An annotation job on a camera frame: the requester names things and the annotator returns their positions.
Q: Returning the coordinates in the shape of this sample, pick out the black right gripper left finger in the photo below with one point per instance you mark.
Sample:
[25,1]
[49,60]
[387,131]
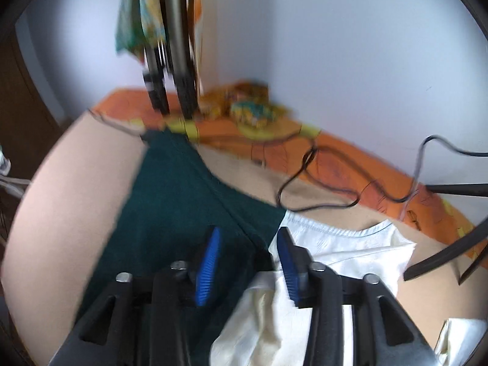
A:
[136,321]

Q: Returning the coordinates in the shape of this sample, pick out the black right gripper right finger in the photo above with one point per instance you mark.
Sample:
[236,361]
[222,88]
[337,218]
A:
[382,331]

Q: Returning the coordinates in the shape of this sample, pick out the green and white patterned garment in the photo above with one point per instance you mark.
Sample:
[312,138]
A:
[178,210]

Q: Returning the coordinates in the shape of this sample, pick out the folded cream cloth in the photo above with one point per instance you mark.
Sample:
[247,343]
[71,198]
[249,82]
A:
[458,339]

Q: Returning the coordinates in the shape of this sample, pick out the beige blanket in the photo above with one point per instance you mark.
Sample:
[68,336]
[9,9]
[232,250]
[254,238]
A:
[72,205]

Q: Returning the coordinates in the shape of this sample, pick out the orange floral bedsheet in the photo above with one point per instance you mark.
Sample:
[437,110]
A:
[289,147]

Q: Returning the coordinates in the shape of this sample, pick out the wooden wardrobe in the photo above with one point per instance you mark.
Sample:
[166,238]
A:
[28,128]

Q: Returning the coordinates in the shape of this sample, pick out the colourful crumpled cloth in corner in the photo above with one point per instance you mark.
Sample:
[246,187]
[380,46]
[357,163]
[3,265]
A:
[245,102]

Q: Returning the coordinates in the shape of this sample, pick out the colourful cloth on tripod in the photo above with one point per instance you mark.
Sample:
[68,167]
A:
[140,24]

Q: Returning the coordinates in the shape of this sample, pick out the black ring light tripod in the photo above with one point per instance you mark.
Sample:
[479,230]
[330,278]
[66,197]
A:
[453,230]

